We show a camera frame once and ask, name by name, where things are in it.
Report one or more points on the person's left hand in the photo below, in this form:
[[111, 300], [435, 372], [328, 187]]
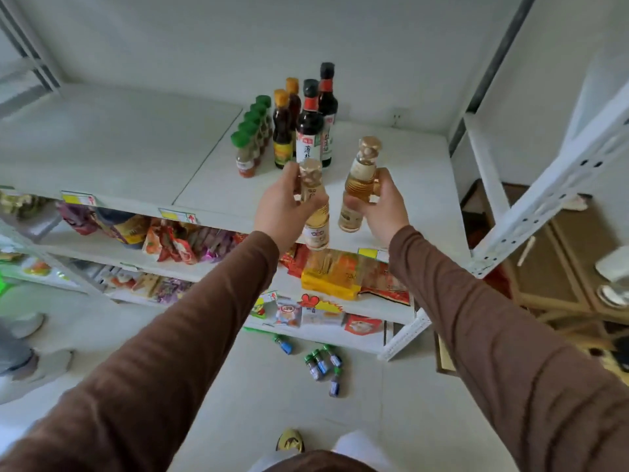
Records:
[[275, 211]]

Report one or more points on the person's right hand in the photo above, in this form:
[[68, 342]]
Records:
[[388, 213]]

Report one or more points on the person's right thumb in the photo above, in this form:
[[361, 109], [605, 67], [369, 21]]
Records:
[[355, 203]]

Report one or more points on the person's left thumb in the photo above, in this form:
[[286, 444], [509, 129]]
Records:
[[317, 205]]

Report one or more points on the gold-capped amber liquid bottle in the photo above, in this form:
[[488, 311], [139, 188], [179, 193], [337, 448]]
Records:
[[316, 230], [360, 181]]

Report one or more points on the person's right forearm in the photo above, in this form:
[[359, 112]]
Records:
[[516, 368]]

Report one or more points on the person's left forearm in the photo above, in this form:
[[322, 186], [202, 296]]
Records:
[[162, 368]]

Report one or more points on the yellow shelf price tag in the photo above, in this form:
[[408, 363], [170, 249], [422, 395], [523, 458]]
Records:
[[178, 216], [367, 253], [78, 198]]

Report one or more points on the yellow-capped dark sauce bottle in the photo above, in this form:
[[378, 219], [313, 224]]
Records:
[[282, 137], [294, 105]]

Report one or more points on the black-capped dark sauce bottle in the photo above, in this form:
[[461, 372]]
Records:
[[328, 108], [309, 127]]

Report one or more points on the green-capped seasoning bottle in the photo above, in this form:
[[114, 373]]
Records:
[[244, 159], [265, 102], [251, 135], [261, 112], [256, 121]]

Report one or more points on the orange red flat packet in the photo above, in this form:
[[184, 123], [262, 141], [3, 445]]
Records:
[[386, 285]]

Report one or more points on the white box with yellow sticker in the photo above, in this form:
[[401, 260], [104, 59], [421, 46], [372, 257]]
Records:
[[322, 312]]

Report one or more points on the pink grey snack packets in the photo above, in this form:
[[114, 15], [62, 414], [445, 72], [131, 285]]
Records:
[[214, 243]]

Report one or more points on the small red white box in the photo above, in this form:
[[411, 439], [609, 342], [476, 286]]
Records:
[[288, 312]]

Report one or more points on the green white small box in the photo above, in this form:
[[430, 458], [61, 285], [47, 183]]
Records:
[[263, 305]]

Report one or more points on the red white packet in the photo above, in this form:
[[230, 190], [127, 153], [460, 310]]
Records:
[[362, 324]]

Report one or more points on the small blue-labelled bottle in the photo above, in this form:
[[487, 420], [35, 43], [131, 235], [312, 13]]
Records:
[[335, 385], [333, 356], [312, 368], [321, 361], [284, 345]]

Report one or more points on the red orange snack packets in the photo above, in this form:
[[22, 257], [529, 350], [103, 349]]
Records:
[[167, 243]]

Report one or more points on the pale snack packets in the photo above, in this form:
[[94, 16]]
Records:
[[147, 286]]

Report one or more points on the dark blue yellow snack packet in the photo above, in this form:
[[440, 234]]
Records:
[[123, 227]]

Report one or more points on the brown floor mat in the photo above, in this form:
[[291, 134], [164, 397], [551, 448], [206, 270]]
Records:
[[545, 270]]

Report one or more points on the white metal shelf rack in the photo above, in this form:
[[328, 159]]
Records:
[[123, 142]]

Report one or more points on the person's yellow shoe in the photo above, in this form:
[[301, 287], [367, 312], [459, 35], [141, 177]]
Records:
[[290, 441]]

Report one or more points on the purple snack packet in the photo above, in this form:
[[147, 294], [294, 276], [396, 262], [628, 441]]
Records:
[[76, 218]]

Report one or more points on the person's white trousers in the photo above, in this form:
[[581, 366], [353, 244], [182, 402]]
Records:
[[361, 449]]

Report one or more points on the person's brown top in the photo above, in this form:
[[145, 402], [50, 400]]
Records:
[[319, 463]]

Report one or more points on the shiny metal bowl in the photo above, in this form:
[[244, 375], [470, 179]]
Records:
[[612, 294]]

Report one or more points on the white wall socket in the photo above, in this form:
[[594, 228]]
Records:
[[398, 116]]

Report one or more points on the white perforated rack frame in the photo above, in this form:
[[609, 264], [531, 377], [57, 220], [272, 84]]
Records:
[[540, 201]]

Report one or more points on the dark vertical wall strip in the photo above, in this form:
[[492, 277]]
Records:
[[496, 63]]

